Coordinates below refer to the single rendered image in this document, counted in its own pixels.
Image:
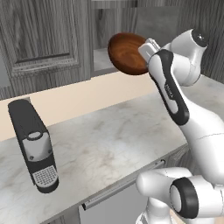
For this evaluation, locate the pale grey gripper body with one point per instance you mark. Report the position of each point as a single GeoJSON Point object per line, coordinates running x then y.
{"type": "Point", "coordinates": [148, 50]}

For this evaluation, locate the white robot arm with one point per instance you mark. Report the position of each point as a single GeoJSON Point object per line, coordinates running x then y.
{"type": "Point", "coordinates": [204, 137]}

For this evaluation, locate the brown wooden bowl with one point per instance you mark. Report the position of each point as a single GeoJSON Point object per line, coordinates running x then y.
{"type": "Point", "coordinates": [126, 54]}

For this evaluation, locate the open grey wood cabinet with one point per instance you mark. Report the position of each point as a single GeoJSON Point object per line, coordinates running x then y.
{"type": "Point", "coordinates": [102, 26]}

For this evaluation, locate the open grey wood cabinet door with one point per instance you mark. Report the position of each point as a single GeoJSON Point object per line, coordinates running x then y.
{"type": "Point", "coordinates": [214, 17]}

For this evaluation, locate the grey wood lower cupboard door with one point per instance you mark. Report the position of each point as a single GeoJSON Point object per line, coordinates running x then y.
{"type": "Point", "coordinates": [178, 159]}

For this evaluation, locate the black and grey coffee machine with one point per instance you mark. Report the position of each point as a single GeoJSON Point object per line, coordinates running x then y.
{"type": "Point", "coordinates": [35, 145]}

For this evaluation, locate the grey dishwasher front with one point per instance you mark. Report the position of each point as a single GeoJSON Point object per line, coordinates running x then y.
{"type": "Point", "coordinates": [116, 208]}

